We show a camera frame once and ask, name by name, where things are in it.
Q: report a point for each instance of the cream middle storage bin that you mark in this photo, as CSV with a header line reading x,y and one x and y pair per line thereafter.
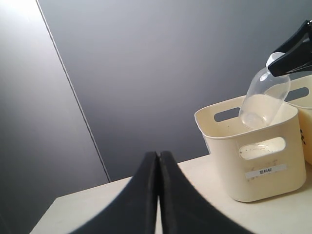
x,y
300,96

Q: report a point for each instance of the clear plastic bottle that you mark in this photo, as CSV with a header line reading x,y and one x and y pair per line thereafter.
x,y
264,97

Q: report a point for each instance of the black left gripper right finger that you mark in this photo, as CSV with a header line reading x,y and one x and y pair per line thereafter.
x,y
183,209

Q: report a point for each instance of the cream left storage bin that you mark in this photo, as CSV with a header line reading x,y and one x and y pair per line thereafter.
x,y
254,164

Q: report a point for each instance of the cream storage bin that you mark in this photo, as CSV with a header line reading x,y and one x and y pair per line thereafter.
x,y
300,96
254,164

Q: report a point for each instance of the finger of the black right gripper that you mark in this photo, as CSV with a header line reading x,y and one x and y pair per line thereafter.
x,y
296,60
304,32

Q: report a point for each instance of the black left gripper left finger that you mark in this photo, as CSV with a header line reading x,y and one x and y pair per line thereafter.
x,y
134,209

